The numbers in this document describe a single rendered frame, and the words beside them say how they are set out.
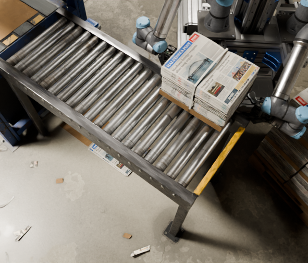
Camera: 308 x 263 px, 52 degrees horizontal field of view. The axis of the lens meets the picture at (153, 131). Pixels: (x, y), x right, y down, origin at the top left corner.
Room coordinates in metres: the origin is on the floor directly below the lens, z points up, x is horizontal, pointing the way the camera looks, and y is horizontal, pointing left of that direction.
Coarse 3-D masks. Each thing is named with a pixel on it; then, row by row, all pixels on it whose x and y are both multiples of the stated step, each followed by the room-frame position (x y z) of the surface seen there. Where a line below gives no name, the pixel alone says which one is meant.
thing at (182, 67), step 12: (192, 36) 1.17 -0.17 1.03; (180, 48) 1.08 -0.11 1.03; (192, 48) 1.09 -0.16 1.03; (204, 48) 1.09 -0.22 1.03; (216, 48) 1.10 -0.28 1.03; (168, 60) 1.01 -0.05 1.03; (180, 60) 1.01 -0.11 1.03; (192, 60) 1.01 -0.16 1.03; (204, 60) 1.02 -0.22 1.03; (168, 72) 0.94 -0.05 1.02; (180, 72) 0.94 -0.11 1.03; (192, 72) 0.94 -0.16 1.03; (168, 84) 0.94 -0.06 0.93; (180, 84) 0.90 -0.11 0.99; (180, 96) 0.90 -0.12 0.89
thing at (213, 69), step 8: (216, 56) 1.05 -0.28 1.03; (224, 56) 1.05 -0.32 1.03; (208, 64) 1.00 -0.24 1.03; (216, 64) 1.00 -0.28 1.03; (200, 72) 0.95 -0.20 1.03; (208, 72) 0.95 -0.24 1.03; (192, 80) 0.90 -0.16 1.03; (192, 88) 0.87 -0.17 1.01; (200, 88) 0.85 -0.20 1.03; (192, 104) 0.87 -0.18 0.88
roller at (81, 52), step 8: (96, 40) 1.33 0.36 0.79; (80, 48) 1.26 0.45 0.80; (88, 48) 1.27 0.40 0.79; (72, 56) 1.19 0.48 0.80; (80, 56) 1.21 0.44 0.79; (64, 64) 1.14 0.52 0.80; (72, 64) 1.15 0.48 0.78; (56, 72) 1.08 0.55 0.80; (64, 72) 1.10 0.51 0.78; (48, 80) 1.02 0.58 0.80; (56, 80) 1.04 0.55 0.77
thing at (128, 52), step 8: (64, 16) 1.51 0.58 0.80; (72, 16) 1.51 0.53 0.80; (80, 24) 1.45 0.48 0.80; (88, 24) 1.45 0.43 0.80; (96, 32) 1.39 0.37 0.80; (104, 40) 1.33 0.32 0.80; (112, 40) 1.33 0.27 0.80; (120, 48) 1.28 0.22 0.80; (128, 48) 1.28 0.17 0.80; (128, 56) 1.23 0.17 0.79; (136, 56) 1.22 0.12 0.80; (144, 64) 1.17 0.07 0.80; (152, 64) 1.17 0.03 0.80; (152, 72) 1.13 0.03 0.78; (160, 72) 1.12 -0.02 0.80; (232, 120) 0.84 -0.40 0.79; (240, 120) 0.84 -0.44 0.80; (248, 120) 0.84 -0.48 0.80; (232, 128) 0.83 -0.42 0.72; (240, 136) 0.81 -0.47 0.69
